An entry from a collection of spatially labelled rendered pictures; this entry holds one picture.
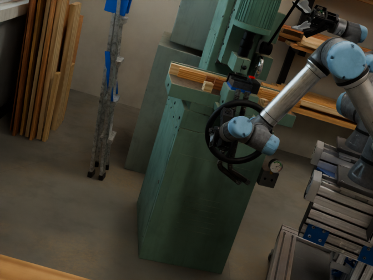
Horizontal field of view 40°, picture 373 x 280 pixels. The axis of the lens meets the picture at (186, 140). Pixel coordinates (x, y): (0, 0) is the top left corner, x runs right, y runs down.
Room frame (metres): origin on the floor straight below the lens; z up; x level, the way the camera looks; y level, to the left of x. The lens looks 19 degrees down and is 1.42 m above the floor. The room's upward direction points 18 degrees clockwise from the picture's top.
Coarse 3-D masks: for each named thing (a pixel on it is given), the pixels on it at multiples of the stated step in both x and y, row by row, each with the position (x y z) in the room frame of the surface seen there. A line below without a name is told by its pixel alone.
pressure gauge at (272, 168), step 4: (272, 160) 2.28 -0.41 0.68; (276, 160) 2.28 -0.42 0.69; (268, 164) 2.29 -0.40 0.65; (272, 164) 2.27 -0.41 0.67; (276, 164) 2.27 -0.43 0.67; (280, 164) 2.28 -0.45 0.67; (272, 168) 2.27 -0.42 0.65; (276, 168) 2.27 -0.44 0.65; (280, 168) 2.28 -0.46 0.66; (272, 172) 2.29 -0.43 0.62; (276, 172) 2.27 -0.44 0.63
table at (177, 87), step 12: (168, 72) 2.41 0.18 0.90; (168, 84) 2.28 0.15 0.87; (180, 84) 2.24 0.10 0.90; (192, 84) 2.31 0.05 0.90; (180, 96) 2.23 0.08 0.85; (192, 96) 2.24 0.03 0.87; (204, 96) 2.25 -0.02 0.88; (216, 96) 2.26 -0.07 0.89; (216, 108) 2.19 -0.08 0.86; (288, 120) 2.33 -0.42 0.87
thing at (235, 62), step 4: (232, 52) 2.50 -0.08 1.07; (236, 52) 2.52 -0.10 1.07; (232, 56) 2.47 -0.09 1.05; (236, 56) 2.41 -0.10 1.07; (240, 56) 2.44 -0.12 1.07; (232, 60) 2.45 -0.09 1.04; (236, 60) 2.39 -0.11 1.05; (240, 60) 2.39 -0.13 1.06; (244, 60) 2.39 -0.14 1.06; (248, 60) 2.40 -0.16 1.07; (228, 64) 2.50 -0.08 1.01; (232, 64) 2.43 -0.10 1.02; (236, 64) 2.39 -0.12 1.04; (240, 64) 2.39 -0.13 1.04; (244, 64) 2.39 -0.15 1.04; (248, 64) 2.40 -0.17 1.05; (232, 68) 2.40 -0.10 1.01; (236, 68) 2.39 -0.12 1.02; (240, 68) 2.39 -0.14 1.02; (248, 68) 2.40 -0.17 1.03; (236, 72) 2.39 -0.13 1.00; (240, 72) 2.39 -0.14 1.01; (244, 72) 2.40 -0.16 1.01
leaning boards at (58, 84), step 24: (48, 0) 3.24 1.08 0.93; (48, 24) 3.21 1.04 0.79; (72, 24) 3.50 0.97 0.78; (24, 48) 3.19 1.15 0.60; (48, 48) 3.26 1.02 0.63; (72, 48) 3.62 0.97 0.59; (24, 72) 3.22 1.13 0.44; (48, 72) 3.26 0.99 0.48; (72, 72) 3.74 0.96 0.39; (24, 96) 3.30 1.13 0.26; (48, 96) 3.30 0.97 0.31; (24, 120) 3.25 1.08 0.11; (48, 120) 3.25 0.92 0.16
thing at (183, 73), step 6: (180, 72) 2.38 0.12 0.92; (186, 72) 2.38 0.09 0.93; (192, 72) 2.39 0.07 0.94; (186, 78) 2.39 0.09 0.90; (192, 78) 2.39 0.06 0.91; (198, 78) 2.40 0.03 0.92; (204, 78) 2.40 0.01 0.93; (264, 96) 2.47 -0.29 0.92; (270, 96) 2.47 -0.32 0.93; (300, 102) 2.50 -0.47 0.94
